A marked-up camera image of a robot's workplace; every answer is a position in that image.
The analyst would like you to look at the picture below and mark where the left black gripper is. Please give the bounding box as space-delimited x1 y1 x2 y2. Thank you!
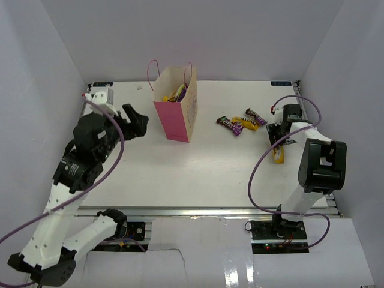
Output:
97 103 149 161

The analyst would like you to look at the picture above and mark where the purple candy packet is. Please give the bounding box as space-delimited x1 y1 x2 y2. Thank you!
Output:
216 116 243 136

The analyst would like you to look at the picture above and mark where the yellow candy packet front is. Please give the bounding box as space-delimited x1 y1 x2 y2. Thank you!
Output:
163 92 180 102

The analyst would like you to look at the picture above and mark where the pink paper gift bag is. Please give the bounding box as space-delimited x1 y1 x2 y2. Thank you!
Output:
147 62 198 143

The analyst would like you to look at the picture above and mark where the purple snack chip bag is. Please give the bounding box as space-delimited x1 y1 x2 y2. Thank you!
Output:
175 84 188 102

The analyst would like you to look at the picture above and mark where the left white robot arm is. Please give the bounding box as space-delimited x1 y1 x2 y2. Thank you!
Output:
8 104 149 287

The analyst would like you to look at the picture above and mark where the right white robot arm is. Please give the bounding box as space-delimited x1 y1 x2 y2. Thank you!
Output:
266 104 347 239

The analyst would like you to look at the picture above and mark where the brown snickers bar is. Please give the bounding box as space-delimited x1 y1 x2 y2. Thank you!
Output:
245 108 268 126

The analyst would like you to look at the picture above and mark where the yellow M&M packet right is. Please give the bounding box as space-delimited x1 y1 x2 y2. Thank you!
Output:
232 116 259 131

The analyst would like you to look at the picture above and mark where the blue label sticker right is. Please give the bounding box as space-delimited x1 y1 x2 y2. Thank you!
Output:
271 81 292 86

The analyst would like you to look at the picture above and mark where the blue label sticker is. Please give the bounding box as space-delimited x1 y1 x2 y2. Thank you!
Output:
271 81 292 86
91 82 113 88

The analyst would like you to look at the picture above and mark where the blue label sticker left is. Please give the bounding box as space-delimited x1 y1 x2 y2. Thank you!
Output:
91 82 113 88

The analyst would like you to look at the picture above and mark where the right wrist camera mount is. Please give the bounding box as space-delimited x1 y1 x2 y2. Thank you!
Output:
271 106 283 116

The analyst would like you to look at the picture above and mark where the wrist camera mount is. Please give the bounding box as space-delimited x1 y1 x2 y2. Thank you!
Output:
271 106 283 116
82 87 118 116

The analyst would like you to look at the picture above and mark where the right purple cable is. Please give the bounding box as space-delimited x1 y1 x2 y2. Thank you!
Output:
248 95 332 251

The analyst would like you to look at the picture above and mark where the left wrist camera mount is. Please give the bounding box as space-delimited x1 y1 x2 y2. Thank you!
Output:
82 87 118 116

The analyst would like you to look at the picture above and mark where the aluminium front rail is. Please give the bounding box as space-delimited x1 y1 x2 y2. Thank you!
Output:
76 206 340 220

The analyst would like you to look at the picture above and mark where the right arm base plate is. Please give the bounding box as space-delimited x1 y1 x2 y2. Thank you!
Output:
249 221 307 241

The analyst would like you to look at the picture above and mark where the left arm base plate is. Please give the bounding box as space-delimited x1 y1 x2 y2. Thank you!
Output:
114 222 146 241

